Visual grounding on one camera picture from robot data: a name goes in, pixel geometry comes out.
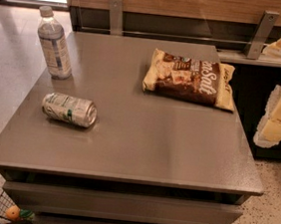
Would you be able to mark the silver green 7up can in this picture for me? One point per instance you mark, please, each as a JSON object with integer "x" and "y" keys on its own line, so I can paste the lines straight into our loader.
{"x": 69, "y": 109}

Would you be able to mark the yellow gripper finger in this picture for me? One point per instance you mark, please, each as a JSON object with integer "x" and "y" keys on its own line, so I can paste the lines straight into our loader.
{"x": 269, "y": 128}
{"x": 273, "y": 49}

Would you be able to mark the clear plastic water bottle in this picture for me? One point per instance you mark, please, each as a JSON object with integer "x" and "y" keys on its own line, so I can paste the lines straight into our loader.
{"x": 54, "y": 45}

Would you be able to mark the right metal bracket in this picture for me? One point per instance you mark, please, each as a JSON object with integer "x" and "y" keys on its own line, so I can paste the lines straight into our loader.
{"x": 253, "y": 49}

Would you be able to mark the black wire basket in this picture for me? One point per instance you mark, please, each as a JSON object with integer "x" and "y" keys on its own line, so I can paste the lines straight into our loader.
{"x": 25, "y": 217}

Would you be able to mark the left metal bracket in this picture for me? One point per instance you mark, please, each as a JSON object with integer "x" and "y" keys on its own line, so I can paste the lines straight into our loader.
{"x": 116, "y": 17}

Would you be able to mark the orange fruit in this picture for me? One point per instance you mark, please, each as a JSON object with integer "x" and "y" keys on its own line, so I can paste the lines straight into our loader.
{"x": 13, "y": 213}

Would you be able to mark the brown sea salt chip bag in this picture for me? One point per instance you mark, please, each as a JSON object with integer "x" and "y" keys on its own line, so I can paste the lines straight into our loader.
{"x": 187, "y": 79}

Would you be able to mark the metal bracket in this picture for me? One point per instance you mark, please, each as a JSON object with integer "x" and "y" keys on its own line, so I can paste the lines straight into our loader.
{"x": 253, "y": 49}
{"x": 116, "y": 17}

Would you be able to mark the grey drawer cabinet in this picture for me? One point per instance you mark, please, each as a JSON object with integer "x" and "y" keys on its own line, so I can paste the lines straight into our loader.
{"x": 145, "y": 160}

